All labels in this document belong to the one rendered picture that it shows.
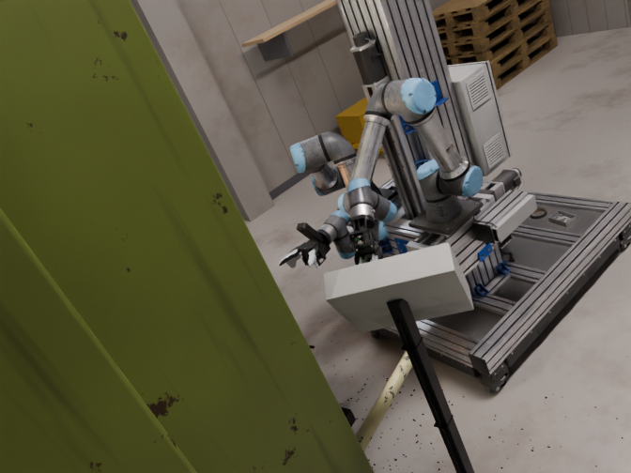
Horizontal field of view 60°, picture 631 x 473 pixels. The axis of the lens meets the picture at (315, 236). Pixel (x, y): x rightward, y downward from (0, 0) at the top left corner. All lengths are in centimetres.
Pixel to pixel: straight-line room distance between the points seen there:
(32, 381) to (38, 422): 6
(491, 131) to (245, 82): 316
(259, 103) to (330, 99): 85
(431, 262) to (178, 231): 62
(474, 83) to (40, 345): 207
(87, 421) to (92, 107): 52
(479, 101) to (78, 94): 187
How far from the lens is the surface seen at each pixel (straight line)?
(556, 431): 248
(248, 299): 125
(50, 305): 89
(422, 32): 238
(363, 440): 179
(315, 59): 579
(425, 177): 220
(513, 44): 640
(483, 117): 259
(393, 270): 140
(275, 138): 549
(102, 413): 96
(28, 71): 102
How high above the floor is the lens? 193
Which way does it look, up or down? 26 degrees down
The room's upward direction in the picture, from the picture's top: 25 degrees counter-clockwise
